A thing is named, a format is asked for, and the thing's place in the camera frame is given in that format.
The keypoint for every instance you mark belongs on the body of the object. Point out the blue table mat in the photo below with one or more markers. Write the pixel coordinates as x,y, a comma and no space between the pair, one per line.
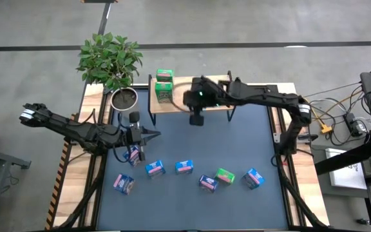
179,206

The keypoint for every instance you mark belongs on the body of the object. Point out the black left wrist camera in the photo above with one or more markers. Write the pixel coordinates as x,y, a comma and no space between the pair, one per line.
134,117

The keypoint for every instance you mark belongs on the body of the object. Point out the wooden shelf with black legs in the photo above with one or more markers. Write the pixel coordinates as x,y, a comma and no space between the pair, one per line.
159,108

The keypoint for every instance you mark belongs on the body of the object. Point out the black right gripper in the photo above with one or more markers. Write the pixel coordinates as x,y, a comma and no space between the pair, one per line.
201,93

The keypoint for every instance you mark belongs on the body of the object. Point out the Rice Krispies cereal box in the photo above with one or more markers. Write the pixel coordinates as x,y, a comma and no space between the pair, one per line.
184,167
155,169
253,178

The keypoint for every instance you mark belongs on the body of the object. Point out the black support beam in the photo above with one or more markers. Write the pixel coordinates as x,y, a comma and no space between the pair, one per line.
349,158

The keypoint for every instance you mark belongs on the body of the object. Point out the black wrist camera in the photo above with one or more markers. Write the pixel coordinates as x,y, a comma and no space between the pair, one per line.
196,120
134,117

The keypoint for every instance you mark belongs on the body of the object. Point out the Frosted Flakes cereal box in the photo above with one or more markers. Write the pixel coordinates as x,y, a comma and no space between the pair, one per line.
208,183
123,183
135,157

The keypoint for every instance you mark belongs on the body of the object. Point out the green plant in white pot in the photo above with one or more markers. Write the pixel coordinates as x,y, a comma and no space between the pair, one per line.
108,61

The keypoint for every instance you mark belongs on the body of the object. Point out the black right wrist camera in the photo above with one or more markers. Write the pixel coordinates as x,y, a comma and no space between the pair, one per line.
196,120

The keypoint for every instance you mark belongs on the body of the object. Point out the black power adapter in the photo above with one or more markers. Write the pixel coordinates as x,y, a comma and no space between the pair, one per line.
353,124

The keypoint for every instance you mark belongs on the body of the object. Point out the white board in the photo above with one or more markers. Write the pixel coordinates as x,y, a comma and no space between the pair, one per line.
346,174

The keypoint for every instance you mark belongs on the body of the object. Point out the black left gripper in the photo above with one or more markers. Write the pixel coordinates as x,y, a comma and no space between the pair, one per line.
132,135

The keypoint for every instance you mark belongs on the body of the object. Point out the Apple Jacks cereal box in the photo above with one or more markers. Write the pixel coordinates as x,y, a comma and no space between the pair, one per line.
163,93
164,74
225,176

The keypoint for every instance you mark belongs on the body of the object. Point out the yellow black hazard tape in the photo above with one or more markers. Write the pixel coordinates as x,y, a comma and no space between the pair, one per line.
57,193

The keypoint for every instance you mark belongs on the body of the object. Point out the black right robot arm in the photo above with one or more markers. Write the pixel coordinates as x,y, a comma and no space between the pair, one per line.
269,96

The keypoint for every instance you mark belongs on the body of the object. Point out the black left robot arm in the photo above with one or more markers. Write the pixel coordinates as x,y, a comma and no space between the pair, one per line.
76,132

